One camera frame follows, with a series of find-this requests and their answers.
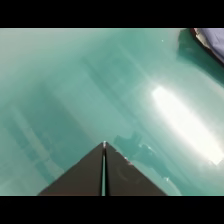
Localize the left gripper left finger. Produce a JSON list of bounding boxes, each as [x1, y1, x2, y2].
[[37, 141, 105, 197]]

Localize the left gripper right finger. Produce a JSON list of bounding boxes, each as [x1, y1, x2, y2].
[[104, 141, 168, 197]]

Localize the white shirt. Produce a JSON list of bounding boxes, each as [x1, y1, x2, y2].
[[193, 28, 224, 65]]

